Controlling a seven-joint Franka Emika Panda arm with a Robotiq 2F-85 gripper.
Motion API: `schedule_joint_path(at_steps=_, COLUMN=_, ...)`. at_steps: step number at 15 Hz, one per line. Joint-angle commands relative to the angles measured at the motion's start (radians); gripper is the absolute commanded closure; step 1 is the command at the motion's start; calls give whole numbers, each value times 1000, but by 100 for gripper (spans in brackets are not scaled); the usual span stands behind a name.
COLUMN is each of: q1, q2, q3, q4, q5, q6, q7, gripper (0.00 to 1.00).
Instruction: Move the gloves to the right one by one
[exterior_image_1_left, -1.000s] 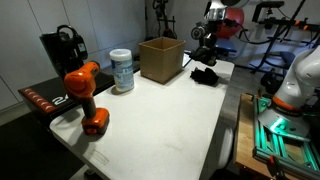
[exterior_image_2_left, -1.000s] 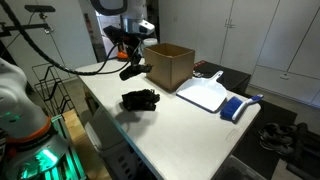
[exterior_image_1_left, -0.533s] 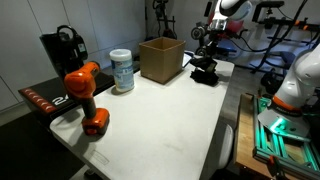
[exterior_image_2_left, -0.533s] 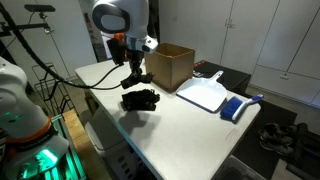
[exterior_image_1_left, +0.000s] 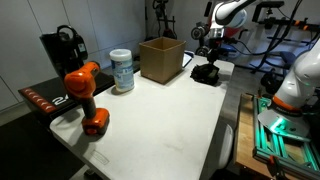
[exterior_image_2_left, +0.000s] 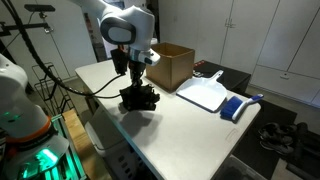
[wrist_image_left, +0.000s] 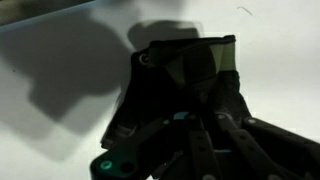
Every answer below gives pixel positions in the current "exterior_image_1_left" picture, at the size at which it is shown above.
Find blue weight bench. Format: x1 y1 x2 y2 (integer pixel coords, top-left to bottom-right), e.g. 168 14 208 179
219 41 239 58

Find black exercise bike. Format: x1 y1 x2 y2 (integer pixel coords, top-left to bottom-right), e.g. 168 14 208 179
151 0 178 39

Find black floor bag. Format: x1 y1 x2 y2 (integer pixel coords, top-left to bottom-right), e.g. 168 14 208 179
259 68 285 97

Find wooden base board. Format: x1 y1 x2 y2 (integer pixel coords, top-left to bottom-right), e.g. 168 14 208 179
232 92 279 179

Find green-lit aluminium frame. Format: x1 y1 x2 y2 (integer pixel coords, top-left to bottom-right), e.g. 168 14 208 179
252 95 320 179

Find orange cordless drill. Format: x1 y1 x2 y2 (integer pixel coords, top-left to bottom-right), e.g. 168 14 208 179
63 60 111 136

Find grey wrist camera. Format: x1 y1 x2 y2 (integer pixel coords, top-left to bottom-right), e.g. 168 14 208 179
190 23 211 42

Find red exercise ball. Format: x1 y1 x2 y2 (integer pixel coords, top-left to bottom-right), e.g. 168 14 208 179
223 8 249 38

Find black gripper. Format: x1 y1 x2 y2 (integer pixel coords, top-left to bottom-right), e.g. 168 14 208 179
206 37 223 68

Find white wall cabinets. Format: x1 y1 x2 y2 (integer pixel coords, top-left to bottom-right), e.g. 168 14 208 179
0 0 148 113

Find brown cardboard box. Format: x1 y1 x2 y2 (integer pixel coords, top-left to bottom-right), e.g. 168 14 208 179
138 36 187 85

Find white wipes canister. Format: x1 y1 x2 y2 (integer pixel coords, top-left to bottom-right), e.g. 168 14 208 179
109 48 136 94

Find black gym machine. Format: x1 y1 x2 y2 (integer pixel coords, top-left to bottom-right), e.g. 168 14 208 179
248 0 320 75

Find black plyo box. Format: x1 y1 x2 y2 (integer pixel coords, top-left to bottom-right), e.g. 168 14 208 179
18 59 142 129

